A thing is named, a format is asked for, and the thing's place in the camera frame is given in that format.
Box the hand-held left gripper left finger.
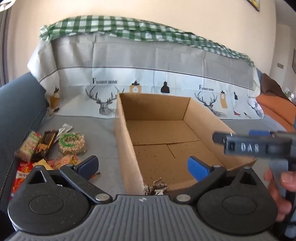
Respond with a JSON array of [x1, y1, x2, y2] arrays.
[[25, 156, 111, 205]]

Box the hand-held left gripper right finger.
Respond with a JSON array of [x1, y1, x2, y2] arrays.
[[173, 156, 258, 205]]

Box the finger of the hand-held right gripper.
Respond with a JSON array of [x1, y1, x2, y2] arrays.
[[249, 130, 272, 137], [213, 132, 232, 145]]

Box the silver stick sachet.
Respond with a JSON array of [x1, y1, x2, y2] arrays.
[[61, 123, 73, 135]]

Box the brown cardboard box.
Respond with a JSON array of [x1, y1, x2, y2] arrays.
[[114, 92, 258, 195]]

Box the dark brown cracker packet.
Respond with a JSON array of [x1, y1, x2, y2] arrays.
[[31, 130, 59, 163]]

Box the person's right hand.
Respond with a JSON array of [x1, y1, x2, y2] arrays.
[[264, 167, 296, 223]]

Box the peach snack packet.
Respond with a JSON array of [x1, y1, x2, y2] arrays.
[[53, 155, 80, 169]]

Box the round nut snack green label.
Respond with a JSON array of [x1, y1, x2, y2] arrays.
[[58, 133, 87, 156]]

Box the orange cushion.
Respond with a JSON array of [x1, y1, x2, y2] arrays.
[[255, 94, 296, 132]]

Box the white crumpled sachet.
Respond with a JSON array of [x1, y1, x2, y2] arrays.
[[55, 127, 67, 140]]

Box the yellow snack packet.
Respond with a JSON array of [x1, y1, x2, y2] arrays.
[[32, 159, 52, 171]]

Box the brown cloth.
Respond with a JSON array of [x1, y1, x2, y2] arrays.
[[260, 73, 289, 100]]

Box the green cream rice cracker packet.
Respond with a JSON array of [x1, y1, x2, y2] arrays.
[[14, 131, 41, 162]]

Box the grey deer print sheet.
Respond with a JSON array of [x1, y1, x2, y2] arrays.
[[9, 32, 296, 202]]

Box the green checked cloth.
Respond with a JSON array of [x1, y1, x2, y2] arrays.
[[39, 15, 255, 67]]

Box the grey curtain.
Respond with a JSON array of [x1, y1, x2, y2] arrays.
[[0, 10, 12, 87]]

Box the framed wall picture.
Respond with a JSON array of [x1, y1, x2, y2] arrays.
[[246, 0, 260, 11]]

